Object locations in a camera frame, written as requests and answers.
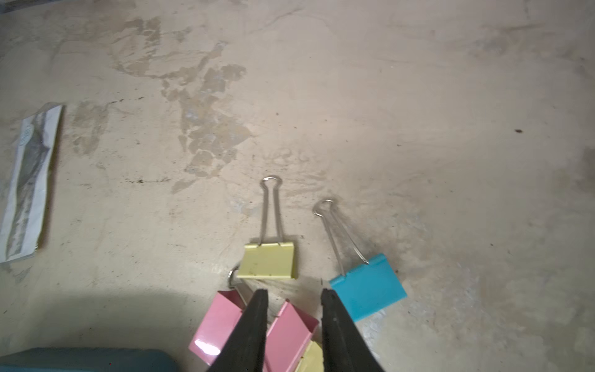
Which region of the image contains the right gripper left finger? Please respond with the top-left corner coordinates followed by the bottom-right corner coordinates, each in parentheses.
top-left (209, 289), bottom-right (268, 372)

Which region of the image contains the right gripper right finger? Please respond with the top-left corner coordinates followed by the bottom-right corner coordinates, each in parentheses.
top-left (321, 288), bottom-right (384, 371)

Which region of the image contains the yellow binder clip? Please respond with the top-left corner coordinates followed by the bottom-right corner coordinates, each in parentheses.
top-left (237, 175), bottom-right (298, 280)
top-left (295, 341), bottom-right (324, 372)

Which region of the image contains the pink binder clip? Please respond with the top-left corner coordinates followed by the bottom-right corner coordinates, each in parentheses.
top-left (188, 264), bottom-right (246, 366)
top-left (263, 300), bottom-right (319, 372)

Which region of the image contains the teal binder clip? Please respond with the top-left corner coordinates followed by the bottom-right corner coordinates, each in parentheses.
top-left (312, 198), bottom-right (408, 322)

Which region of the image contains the teal plastic storage box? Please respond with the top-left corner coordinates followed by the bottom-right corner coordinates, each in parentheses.
top-left (1, 347), bottom-right (181, 371)

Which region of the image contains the packaged ruler card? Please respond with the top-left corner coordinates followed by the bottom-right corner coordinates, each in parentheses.
top-left (1, 104), bottom-right (63, 263)

